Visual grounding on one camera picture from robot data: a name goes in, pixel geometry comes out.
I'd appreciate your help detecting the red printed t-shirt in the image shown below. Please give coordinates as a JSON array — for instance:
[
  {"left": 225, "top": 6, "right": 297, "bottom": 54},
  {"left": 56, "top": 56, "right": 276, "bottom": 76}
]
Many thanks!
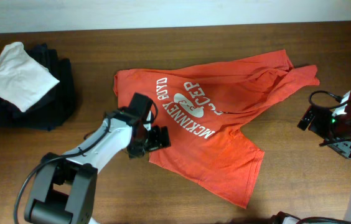
[{"left": 113, "top": 50, "right": 319, "bottom": 208}]

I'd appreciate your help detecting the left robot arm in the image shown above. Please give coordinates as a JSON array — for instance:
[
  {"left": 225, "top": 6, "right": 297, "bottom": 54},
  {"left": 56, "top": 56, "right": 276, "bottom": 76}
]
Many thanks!
[{"left": 19, "top": 109, "right": 171, "bottom": 224}]

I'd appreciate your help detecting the black folded clothes pile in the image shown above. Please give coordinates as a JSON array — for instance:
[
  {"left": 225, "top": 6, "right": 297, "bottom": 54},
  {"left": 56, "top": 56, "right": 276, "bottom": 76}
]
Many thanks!
[{"left": 0, "top": 44, "right": 77, "bottom": 131}]

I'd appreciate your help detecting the white folded cloth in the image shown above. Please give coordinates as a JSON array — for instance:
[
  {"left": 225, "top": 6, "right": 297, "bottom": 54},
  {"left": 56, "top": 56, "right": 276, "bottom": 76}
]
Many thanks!
[{"left": 0, "top": 42, "right": 59, "bottom": 112}]

